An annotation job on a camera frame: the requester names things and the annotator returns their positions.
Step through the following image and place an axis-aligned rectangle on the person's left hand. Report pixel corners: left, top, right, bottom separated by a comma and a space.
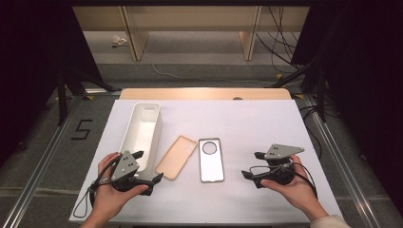
93, 153, 149, 221

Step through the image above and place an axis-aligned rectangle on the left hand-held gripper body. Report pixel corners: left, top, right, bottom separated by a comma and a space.
109, 149, 156, 197

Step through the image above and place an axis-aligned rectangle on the black metal stand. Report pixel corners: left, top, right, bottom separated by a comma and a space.
264, 60, 329, 123
56, 65, 123, 127

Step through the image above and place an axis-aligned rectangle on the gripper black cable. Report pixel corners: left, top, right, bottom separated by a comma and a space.
71, 154, 123, 219
249, 161, 318, 199

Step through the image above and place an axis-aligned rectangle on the crumpled paper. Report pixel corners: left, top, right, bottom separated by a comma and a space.
111, 34, 129, 48

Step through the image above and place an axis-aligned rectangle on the black curtain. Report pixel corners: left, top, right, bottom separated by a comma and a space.
291, 0, 403, 207
0, 0, 104, 165

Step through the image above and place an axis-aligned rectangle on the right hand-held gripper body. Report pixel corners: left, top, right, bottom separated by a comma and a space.
260, 143, 306, 187

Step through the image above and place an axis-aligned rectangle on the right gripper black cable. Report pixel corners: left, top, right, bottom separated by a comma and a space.
249, 161, 318, 199

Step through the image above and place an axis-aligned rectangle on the beige wooden desk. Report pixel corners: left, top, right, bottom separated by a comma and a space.
71, 5, 311, 62

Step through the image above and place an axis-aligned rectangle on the white table mat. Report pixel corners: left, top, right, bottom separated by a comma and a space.
68, 99, 344, 224

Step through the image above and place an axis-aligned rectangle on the person's right hand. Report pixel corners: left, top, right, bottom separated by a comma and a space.
259, 154, 328, 221

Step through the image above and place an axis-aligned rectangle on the bundle of black cables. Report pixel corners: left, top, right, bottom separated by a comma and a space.
256, 5, 305, 74

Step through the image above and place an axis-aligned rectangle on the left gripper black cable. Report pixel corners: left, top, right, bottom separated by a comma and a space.
71, 154, 123, 219

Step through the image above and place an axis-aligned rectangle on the white storage box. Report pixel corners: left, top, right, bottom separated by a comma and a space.
118, 102, 163, 181

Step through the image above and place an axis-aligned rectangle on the wooden table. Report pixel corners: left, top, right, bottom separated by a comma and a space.
118, 87, 293, 101

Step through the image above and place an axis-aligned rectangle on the black floor cable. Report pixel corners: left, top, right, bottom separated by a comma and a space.
298, 104, 324, 160

